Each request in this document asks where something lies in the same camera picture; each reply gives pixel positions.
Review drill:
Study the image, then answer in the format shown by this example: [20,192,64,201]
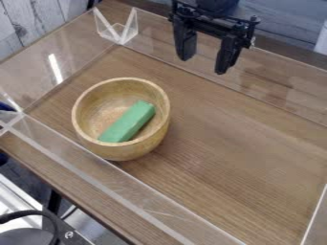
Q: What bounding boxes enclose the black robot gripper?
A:
[168,0,260,75]

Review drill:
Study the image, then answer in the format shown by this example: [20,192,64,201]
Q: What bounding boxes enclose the green rectangular block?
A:
[99,100,156,143]

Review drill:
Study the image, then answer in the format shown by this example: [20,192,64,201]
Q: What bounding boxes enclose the brown wooden bowl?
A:
[72,78,171,161]

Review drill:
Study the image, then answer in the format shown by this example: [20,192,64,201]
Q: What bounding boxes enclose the blue object at left edge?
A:
[0,101,16,112]

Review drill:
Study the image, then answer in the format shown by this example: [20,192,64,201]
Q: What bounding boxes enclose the black table leg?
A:
[47,190,63,214]

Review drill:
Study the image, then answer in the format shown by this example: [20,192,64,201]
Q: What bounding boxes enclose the clear acrylic corner bracket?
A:
[93,8,137,45]

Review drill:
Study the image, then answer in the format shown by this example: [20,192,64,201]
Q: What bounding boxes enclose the clear acrylic front wall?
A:
[0,93,245,245]

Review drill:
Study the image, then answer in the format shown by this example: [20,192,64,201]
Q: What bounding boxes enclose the black metal bracket with screw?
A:
[44,210,95,245]

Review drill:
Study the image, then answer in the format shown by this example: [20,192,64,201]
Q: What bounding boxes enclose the black cable loop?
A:
[0,209,63,245]

